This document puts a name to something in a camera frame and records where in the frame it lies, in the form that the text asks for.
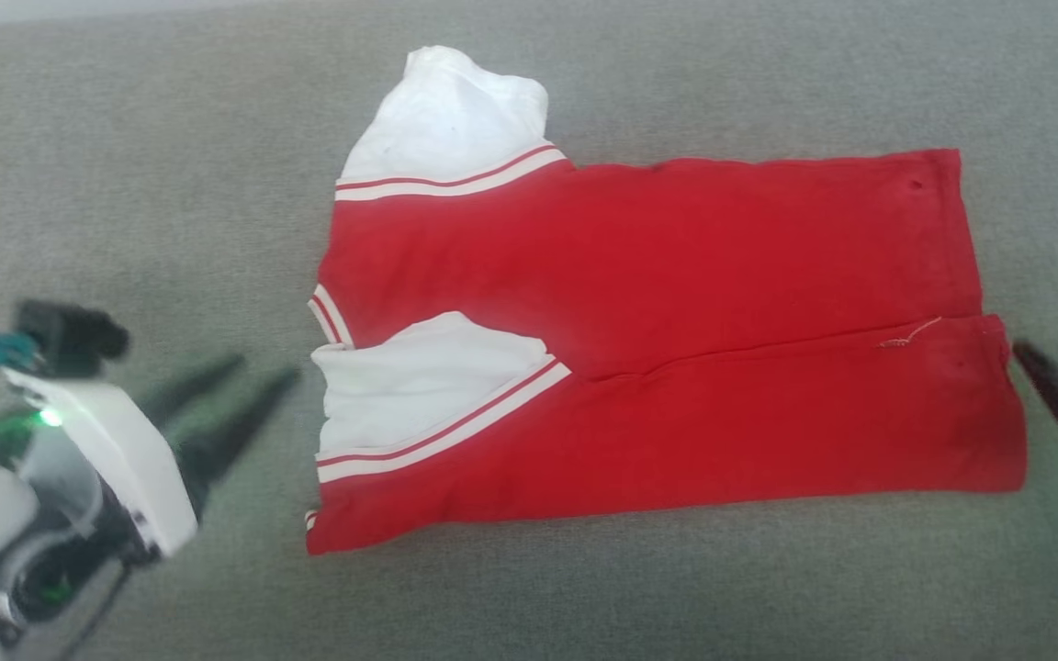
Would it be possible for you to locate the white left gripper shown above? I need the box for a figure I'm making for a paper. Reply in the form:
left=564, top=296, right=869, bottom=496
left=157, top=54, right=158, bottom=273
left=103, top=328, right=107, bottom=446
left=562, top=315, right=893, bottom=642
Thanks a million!
left=3, top=354, right=300, bottom=557

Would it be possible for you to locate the red and white garment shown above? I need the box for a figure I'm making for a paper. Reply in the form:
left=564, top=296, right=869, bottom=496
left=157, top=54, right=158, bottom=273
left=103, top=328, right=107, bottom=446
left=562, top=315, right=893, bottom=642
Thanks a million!
left=305, top=45, right=1029, bottom=556

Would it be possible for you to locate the grey fabric sofa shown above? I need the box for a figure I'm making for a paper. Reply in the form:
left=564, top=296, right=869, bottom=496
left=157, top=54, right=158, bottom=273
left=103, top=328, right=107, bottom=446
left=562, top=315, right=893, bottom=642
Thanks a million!
left=0, top=0, right=1058, bottom=661

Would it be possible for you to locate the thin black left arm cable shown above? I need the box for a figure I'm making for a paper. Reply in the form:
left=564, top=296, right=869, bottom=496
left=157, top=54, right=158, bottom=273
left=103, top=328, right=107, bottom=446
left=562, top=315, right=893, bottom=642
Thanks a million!
left=56, top=560, right=136, bottom=661

